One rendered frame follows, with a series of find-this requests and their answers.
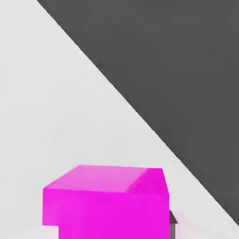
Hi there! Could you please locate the small magenta cube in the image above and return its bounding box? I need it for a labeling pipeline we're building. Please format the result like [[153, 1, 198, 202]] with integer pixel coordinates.
[[42, 164, 170, 239]]

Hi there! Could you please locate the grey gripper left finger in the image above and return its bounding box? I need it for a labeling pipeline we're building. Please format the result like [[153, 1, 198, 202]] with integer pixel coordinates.
[[10, 225, 60, 239]]

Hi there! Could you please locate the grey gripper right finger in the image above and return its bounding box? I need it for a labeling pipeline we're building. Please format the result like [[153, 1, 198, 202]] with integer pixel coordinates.
[[169, 210, 232, 239]]

